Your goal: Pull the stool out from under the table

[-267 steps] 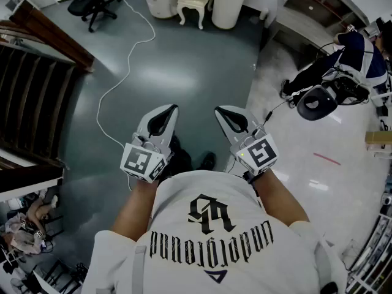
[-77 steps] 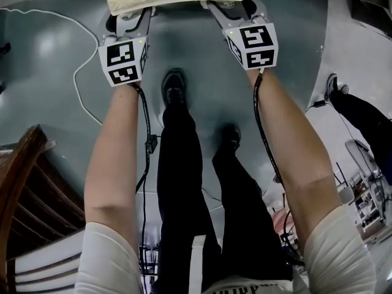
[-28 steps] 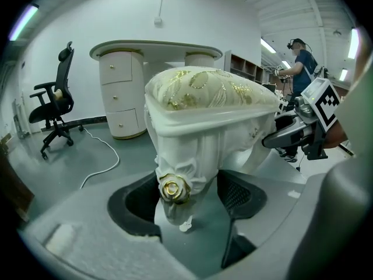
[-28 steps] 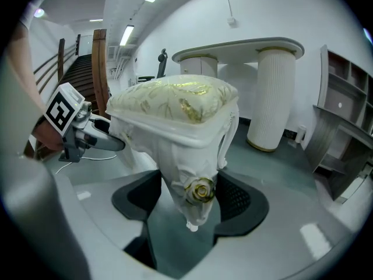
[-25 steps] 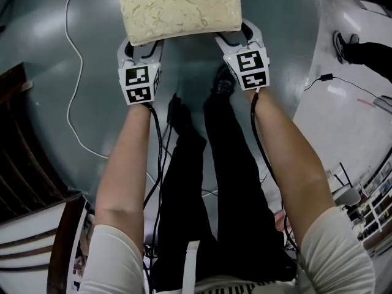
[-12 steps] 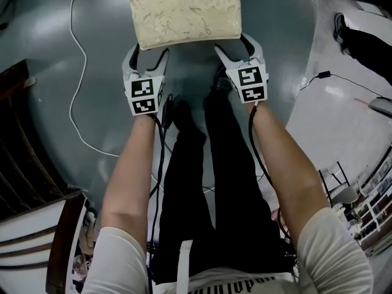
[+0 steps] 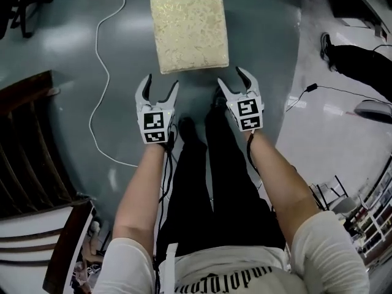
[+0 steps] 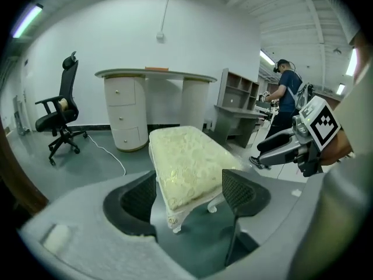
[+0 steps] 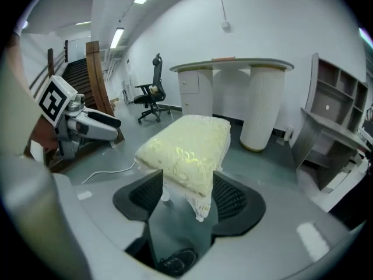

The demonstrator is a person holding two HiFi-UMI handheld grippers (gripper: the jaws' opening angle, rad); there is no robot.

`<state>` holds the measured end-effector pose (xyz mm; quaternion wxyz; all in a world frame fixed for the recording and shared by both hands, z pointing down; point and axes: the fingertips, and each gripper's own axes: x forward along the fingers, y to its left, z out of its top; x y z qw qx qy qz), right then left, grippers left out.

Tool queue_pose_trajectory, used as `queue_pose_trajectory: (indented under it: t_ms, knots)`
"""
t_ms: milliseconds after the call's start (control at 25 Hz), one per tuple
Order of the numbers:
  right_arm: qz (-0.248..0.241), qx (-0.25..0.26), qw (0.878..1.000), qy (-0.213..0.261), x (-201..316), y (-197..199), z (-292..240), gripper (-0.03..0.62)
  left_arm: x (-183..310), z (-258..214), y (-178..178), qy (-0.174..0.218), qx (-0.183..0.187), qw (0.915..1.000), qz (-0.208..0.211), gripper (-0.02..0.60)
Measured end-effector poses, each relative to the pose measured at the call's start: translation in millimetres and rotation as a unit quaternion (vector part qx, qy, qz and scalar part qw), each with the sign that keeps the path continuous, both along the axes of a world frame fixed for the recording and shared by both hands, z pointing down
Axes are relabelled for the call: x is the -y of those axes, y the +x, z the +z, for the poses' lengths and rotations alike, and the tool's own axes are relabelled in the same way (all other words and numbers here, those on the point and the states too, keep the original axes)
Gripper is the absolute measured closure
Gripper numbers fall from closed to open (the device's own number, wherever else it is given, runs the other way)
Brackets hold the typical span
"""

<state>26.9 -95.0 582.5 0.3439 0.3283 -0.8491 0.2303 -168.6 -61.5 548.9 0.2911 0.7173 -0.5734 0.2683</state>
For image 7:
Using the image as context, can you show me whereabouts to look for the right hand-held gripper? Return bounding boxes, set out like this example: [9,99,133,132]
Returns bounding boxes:
[217,67,265,133]

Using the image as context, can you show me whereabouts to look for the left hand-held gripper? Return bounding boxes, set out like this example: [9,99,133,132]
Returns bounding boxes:
[135,73,180,146]

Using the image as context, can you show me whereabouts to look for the cream upholstered stool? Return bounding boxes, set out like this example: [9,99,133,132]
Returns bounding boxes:
[149,0,230,75]

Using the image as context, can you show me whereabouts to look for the person's left forearm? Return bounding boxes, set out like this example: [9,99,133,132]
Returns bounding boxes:
[111,141,168,257]

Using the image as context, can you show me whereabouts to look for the person's right forearm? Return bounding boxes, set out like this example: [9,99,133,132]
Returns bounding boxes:
[248,129,320,251]

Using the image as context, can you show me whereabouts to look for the person's right black shoe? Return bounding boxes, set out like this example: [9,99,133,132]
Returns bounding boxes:
[213,86,229,110]

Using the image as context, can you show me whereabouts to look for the person's black shoe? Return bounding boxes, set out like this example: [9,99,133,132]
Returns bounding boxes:
[178,116,197,141]
[213,86,229,110]

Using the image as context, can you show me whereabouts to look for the person's left black shoe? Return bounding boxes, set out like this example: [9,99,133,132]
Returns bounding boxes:
[178,116,197,141]

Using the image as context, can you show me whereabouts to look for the black trousers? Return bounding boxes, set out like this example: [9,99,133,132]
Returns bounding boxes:
[156,101,287,257]

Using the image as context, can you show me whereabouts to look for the grey metal folding chair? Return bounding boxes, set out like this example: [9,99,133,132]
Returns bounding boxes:
[309,175,360,224]

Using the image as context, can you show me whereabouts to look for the black office chair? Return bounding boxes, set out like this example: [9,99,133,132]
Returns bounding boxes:
[0,0,55,40]

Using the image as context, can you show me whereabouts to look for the white printed t-shirt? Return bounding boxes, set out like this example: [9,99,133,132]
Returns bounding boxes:
[91,209,370,294]

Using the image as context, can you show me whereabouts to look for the white shelf rack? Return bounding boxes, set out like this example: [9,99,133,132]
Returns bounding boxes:
[352,154,392,263]

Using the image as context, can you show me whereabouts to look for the left hand-held gripper black cable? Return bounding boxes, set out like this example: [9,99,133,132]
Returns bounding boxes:
[157,123,178,208]

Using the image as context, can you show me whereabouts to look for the black cable with adapter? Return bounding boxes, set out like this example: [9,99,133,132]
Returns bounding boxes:
[285,83,392,113]

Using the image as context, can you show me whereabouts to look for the white floor cable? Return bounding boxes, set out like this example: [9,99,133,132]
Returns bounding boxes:
[88,0,139,168]

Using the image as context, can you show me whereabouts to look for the white chest strap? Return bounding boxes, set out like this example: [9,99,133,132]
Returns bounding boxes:
[165,243,179,294]

